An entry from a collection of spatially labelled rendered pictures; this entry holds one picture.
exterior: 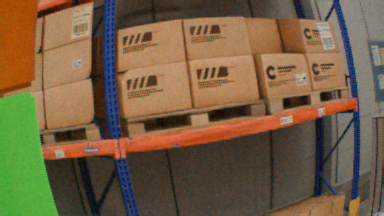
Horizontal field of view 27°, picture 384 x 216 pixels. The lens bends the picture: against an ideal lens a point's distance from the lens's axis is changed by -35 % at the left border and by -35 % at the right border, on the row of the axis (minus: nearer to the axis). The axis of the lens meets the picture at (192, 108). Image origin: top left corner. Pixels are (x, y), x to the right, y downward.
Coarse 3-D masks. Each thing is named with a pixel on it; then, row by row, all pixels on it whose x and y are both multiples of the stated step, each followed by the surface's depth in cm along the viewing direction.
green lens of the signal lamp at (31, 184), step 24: (24, 96) 33; (0, 120) 31; (24, 120) 32; (0, 144) 31; (24, 144) 32; (0, 168) 31; (24, 168) 32; (0, 192) 31; (24, 192) 32; (48, 192) 33
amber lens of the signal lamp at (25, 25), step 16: (0, 0) 31; (16, 0) 31; (32, 0) 32; (0, 16) 31; (16, 16) 31; (32, 16) 33; (0, 32) 31; (16, 32) 32; (32, 32) 33; (0, 48) 31; (16, 48) 32; (32, 48) 33; (0, 64) 31; (16, 64) 32; (32, 64) 33; (0, 80) 31; (16, 80) 32; (32, 80) 33
